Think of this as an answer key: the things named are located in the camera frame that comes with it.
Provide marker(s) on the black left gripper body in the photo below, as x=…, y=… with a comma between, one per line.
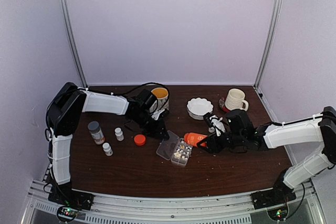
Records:
x=149, y=127

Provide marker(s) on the orange bottle cap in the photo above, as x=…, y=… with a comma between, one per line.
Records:
x=140, y=140

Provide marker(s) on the small white pill bottle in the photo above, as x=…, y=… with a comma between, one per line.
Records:
x=107, y=149

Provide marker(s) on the grey-capped orange label bottle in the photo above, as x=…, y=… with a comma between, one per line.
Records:
x=96, y=132

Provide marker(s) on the aluminium frame post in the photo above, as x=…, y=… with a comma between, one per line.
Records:
x=72, y=42
x=276, y=10

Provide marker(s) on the white ribbed cup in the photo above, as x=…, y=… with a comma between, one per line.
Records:
x=236, y=100

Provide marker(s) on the orange pill bottle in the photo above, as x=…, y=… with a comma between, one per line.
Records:
x=193, y=138

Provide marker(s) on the white scalloped dish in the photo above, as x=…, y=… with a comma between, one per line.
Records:
x=198, y=107

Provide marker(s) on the white pills in organizer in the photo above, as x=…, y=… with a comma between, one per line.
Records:
x=181, y=155

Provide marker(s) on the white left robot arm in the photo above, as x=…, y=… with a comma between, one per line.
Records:
x=64, y=113

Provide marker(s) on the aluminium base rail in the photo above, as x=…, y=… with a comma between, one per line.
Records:
x=236, y=208

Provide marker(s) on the red saucer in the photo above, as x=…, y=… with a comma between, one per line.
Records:
x=222, y=105

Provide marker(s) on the aluminium frame post right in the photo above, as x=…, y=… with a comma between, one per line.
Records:
x=276, y=10

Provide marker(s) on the yellow-lined patterned mug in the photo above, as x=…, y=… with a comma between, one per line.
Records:
x=162, y=101

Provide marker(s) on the clear plastic pill organizer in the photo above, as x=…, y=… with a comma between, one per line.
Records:
x=167, y=148

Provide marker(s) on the aluminium frame post left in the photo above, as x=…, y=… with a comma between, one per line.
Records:
x=72, y=42

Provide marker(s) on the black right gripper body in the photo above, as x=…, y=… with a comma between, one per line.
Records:
x=237, y=139

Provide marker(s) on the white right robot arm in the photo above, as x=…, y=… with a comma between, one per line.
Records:
x=318, y=128

